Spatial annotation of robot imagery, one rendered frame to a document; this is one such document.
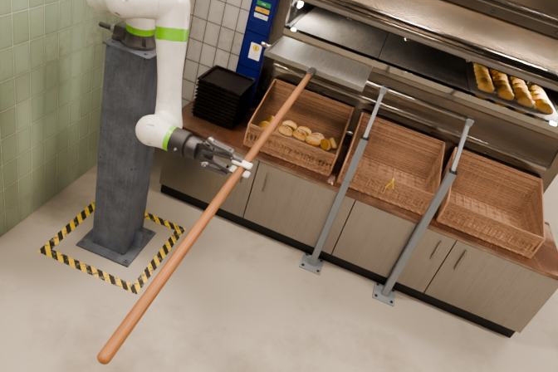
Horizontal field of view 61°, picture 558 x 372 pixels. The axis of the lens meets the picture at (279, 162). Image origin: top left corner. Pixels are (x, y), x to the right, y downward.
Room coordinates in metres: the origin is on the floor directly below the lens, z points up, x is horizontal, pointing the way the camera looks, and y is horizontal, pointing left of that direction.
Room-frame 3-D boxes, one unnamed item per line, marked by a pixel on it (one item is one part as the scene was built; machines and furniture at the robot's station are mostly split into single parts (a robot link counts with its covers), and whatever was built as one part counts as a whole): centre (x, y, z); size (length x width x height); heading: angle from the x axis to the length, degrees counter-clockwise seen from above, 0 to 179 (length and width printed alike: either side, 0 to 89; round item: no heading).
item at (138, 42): (1.97, 0.81, 1.23); 0.26 x 0.15 x 0.06; 83
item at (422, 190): (2.55, -0.65, 0.72); 0.56 x 0.49 x 0.28; 84
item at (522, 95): (3.18, -1.30, 1.21); 0.61 x 0.48 x 0.06; 172
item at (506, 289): (2.55, -0.52, 0.29); 2.42 x 0.56 x 0.58; 82
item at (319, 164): (2.64, -0.06, 0.72); 0.56 x 0.49 x 0.28; 84
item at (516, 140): (2.82, -0.67, 1.02); 1.79 x 0.11 x 0.19; 82
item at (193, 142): (1.39, 0.27, 1.14); 0.09 x 0.07 x 0.08; 82
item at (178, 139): (1.40, 0.35, 1.14); 0.12 x 0.06 x 0.09; 172
